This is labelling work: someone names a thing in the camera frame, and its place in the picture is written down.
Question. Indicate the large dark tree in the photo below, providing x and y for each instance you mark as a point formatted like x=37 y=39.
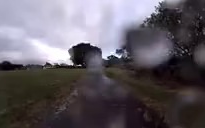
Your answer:
x=83 y=54

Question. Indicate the dark wet asphalt path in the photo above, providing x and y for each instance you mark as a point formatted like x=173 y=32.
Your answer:
x=100 y=103

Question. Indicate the grass verge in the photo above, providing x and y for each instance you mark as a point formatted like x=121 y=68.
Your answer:
x=146 y=88

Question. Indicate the green grass field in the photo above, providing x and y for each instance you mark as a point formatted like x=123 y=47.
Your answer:
x=23 y=90

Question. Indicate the row of trees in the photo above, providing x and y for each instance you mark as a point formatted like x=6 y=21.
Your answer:
x=183 y=33

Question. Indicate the distant tree line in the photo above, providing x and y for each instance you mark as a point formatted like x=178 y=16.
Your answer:
x=10 y=66

